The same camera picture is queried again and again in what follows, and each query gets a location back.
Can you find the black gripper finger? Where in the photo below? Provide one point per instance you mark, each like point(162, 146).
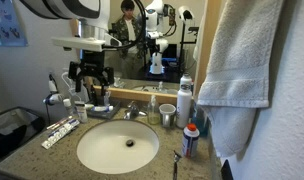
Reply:
point(78, 83)
point(103, 86)

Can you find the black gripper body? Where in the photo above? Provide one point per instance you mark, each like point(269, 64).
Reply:
point(92, 65)

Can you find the chrome sink faucet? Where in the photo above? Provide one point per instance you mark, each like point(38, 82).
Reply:
point(133, 111)

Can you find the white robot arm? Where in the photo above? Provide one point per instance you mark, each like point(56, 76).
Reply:
point(94, 16)

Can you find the small white bottle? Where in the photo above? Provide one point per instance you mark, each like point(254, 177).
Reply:
point(67, 104)

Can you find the white tube on tray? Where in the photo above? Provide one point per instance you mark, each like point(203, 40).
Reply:
point(102, 108)

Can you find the white electric toothbrush charger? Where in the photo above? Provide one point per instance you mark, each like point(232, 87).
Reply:
point(54, 97)

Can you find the white cream tube standing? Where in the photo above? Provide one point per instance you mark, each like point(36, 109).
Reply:
point(81, 110)

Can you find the dark mesh tray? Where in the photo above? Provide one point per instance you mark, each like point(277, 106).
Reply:
point(104, 115)

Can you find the blister pack strip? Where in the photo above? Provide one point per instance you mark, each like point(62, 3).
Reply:
point(59, 133)

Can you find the toothbrush on counter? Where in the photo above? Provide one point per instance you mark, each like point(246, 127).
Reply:
point(59, 123)

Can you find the clear soap dispenser bottle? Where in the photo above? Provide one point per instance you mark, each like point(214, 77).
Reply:
point(153, 111)

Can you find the wood framed mirror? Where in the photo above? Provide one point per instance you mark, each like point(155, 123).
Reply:
point(150, 35)

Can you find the white oval sink basin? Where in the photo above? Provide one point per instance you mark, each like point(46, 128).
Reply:
point(118, 146)

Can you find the black trash bin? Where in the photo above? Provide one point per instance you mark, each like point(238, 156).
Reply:
point(17, 126)

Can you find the tall white spray bottle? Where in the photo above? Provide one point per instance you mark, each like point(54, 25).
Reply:
point(184, 96)

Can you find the blue bottle behind spray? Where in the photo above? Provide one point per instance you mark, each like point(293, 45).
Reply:
point(199, 118)

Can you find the black razor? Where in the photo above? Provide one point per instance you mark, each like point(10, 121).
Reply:
point(176, 158)

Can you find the grey hanging towel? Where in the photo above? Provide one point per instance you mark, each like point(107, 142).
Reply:
point(237, 76)

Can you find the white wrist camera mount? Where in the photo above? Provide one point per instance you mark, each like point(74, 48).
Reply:
point(91, 43)

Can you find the blue wall poster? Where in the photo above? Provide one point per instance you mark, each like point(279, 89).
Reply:
point(11, 33)

